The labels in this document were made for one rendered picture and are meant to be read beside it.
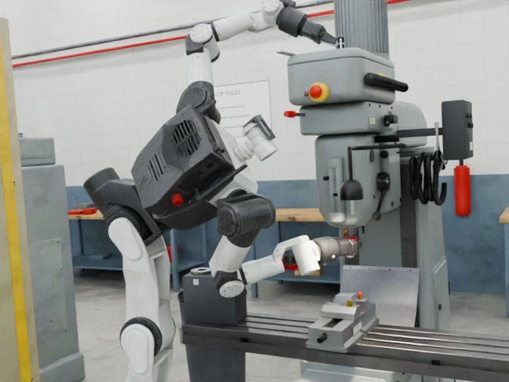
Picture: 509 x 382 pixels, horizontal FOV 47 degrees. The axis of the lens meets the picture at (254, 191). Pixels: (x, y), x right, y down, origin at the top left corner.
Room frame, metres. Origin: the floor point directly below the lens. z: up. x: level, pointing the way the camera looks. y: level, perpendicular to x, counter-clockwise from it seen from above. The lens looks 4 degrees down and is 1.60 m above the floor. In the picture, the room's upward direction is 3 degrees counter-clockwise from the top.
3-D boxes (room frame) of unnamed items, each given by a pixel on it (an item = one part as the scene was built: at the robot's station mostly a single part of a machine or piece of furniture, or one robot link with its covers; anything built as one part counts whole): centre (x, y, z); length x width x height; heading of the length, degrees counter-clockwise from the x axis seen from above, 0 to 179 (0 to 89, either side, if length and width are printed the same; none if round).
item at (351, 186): (1.80, -0.30, 1.45); 0.07 x 0.07 x 0.06
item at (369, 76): (1.98, -0.47, 1.79); 0.45 x 0.04 x 0.04; 152
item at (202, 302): (2.27, 0.18, 1.03); 0.22 x 0.12 x 0.20; 70
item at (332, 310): (1.98, -0.28, 1.02); 0.12 x 0.06 x 0.04; 60
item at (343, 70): (2.03, -0.33, 1.81); 0.47 x 0.26 x 0.16; 152
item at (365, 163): (2.02, -0.33, 1.47); 0.21 x 0.19 x 0.32; 62
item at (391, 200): (2.19, -0.42, 1.47); 0.24 x 0.19 x 0.26; 62
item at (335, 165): (1.92, -0.27, 1.45); 0.04 x 0.04 x 0.21; 62
